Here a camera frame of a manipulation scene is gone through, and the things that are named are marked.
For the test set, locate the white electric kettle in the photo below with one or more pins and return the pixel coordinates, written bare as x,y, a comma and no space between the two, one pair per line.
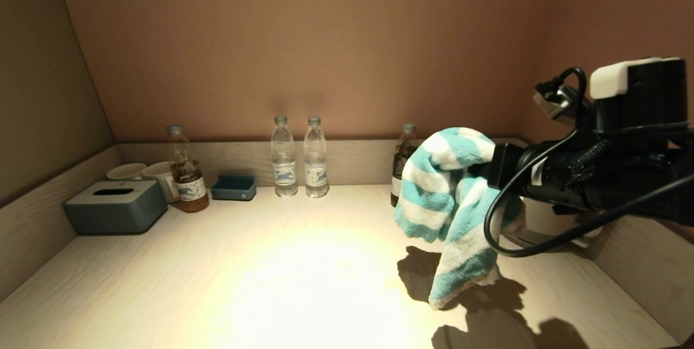
542,219

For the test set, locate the clear water bottle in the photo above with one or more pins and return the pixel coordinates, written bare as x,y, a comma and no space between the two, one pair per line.
315,170
284,170

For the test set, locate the grey kettle base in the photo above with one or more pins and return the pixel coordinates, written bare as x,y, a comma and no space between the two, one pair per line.
520,240

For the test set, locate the white mug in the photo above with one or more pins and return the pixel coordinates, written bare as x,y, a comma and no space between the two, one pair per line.
161,174
127,172

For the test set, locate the dark tea bottle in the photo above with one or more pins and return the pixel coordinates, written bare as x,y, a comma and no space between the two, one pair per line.
404,146

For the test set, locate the red black right robot arm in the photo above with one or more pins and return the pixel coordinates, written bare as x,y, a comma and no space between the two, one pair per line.
640,175

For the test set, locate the small blue tray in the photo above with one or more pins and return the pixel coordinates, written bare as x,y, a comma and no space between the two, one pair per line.
233,191

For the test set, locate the teal white striped towel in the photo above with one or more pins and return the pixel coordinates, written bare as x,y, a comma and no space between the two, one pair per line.
439,197

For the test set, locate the grey-blue tissue box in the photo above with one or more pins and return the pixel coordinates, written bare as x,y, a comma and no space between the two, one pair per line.
116,212

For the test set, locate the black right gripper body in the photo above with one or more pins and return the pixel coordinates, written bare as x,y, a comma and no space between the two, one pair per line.
501,162

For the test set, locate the amber tea bottle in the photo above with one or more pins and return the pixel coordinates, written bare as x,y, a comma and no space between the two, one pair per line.
190,189

